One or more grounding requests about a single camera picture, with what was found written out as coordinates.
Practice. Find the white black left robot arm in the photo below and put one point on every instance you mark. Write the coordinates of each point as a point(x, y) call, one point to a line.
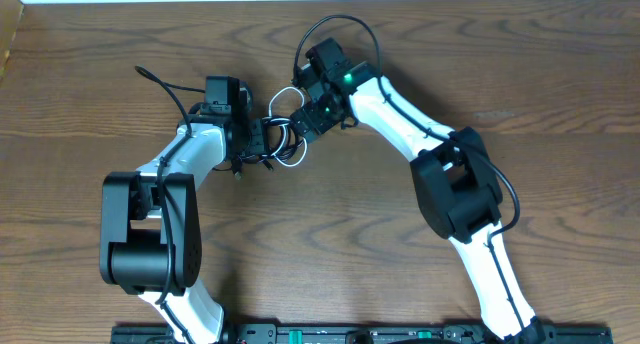
point(150, 242)

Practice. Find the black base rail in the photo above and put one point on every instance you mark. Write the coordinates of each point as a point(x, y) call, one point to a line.
point(278, 334)

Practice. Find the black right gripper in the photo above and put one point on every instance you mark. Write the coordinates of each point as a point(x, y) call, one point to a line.
point(318, 123)

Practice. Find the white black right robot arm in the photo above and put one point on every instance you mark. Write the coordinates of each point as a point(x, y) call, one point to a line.
point(458, 188)

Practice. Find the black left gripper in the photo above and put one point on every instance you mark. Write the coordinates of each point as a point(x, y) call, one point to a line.
point(258, 127)

